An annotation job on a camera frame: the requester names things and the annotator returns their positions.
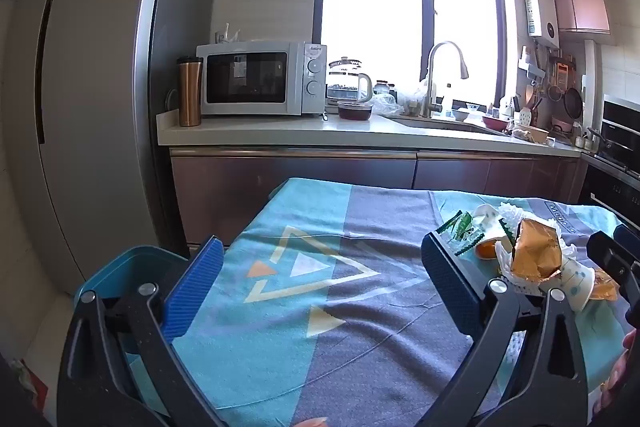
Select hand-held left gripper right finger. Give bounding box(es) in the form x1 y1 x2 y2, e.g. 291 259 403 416
421 232 589 427

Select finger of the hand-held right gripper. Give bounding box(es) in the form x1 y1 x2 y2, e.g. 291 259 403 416
586 230 640 309
614 223 640 260

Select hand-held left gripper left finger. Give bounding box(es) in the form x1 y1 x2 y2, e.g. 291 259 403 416
56 235 226 427

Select large orange peel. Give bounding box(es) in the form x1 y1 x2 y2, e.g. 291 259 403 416
592 269 622 304

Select polka dot paper cup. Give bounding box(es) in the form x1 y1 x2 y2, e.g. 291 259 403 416
559 256 597 313

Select small orange peel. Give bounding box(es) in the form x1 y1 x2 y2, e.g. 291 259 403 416
473 239 502 261

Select small white tissue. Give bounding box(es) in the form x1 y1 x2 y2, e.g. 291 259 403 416
550 217 579 259

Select clear green-edged wrapper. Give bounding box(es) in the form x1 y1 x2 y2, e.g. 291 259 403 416
434 211 486 258

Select blue plastic trash bin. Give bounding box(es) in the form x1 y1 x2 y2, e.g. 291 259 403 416
74 245 203 358

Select brown wrapper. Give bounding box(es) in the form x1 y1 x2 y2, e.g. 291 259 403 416
500 217 565 296

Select green printed snack wrapper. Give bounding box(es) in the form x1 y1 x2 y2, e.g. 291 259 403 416
499 221 522 254

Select large white tissue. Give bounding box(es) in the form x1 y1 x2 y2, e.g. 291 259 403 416
500 200 532 229

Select person's right hand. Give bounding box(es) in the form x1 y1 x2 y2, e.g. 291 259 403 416
622 328 640 360

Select black built-in oven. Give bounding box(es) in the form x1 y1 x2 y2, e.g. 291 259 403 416
578 94 640 229

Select teal and grey printed blanket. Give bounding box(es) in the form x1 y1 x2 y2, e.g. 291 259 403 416
122 177 635 427

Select hanging dark frying pan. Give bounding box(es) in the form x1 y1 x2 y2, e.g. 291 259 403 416
563 87 585 118

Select brown base cabinets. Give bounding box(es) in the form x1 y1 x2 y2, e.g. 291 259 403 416
169 147 589 249

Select clear plastic bag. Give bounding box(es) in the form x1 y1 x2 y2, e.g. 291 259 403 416
372 92 407 117

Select copper travel tumbler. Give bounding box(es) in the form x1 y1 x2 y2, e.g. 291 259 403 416
176 55 204 128

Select dark red food container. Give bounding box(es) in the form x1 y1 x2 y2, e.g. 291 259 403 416
336 101 374 121

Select silver kitchen faucet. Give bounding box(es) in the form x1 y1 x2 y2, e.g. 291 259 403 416
420 40 470 119

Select silver refrigerator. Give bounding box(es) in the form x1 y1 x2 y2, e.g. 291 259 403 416
2 0 224 296

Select white microwave oven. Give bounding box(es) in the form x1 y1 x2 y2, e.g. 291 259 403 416
196 41 328 117

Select glass electric kettle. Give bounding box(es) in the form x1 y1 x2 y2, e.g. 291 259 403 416
326 56 374 108

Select white water heater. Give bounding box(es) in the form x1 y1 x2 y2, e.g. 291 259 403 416
522 0 560 39

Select pink wall cabinet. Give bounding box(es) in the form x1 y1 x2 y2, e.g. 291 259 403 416
542 0 612 36

